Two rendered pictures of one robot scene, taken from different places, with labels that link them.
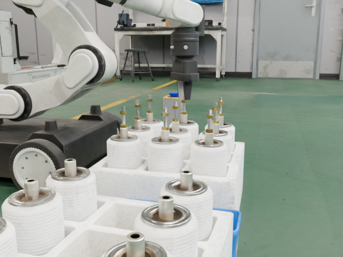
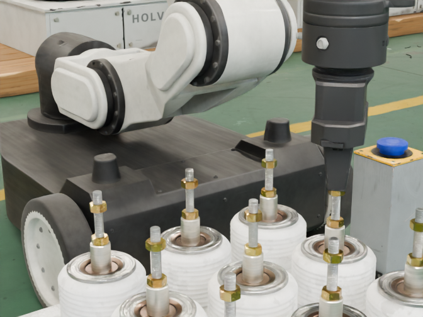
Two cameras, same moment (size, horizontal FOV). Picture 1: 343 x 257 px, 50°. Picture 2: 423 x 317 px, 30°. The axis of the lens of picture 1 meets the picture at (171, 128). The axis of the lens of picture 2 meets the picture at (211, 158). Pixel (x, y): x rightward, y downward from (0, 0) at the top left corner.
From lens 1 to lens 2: 0.68 m
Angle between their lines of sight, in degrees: 39
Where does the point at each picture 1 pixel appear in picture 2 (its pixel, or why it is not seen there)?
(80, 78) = (172, 71)
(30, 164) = (46, 244)
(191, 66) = (337, 99)
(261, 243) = not seen: outside the picture
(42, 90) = (137, 78)
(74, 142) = (141, 216)
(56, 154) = (70, 242)
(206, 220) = not seen: outside the picture
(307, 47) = not seen: outside the picture
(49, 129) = (96, 177)
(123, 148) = (70, 298)
